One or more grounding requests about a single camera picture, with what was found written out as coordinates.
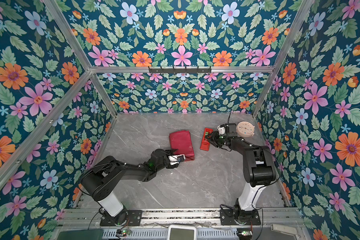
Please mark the maroon wrapping paper sheet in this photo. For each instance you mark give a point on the maroon wrapping paper sheet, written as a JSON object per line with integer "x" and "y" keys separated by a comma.
{"x": 181, "y": 144}

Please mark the black hook rail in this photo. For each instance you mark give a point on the black hook rail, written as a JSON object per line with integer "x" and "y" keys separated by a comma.
{"x": 179, "y": 70}

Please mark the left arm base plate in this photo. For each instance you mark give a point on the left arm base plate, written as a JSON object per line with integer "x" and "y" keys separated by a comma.
{"x": 131, "y": 218}

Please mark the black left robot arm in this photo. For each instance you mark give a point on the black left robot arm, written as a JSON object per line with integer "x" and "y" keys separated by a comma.
{"x": 101, "y": 180}

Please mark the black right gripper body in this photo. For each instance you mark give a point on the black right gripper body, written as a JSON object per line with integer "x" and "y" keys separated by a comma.
{"x": 219, "y": 140}

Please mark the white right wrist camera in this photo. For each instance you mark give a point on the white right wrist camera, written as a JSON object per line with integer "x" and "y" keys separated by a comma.
{"x": 222, "y": 130}

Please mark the white power strip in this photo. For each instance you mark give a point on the white power strip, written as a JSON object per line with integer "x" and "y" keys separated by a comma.
{"x": 286, "y": 230}

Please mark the white screen device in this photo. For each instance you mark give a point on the white screen device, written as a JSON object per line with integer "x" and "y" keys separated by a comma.
{"x": 181, "y": 232}

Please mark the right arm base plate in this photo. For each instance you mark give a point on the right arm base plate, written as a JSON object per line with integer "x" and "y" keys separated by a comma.
{"x": 230, "y": 217}

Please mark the red tape dispenser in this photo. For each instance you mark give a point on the red tape dispenser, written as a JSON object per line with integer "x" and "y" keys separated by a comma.
{"x": 205, "y": 144}

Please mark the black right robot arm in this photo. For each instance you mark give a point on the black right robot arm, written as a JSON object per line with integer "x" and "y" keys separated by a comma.
{"x": 258, "y": 169}

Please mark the dark green pad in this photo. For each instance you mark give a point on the dark green pad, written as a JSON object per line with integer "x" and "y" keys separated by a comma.
{"x": 81, "y": 235}

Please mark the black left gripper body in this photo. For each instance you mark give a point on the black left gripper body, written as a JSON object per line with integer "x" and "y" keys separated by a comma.
{"x": 166, "y": 162}

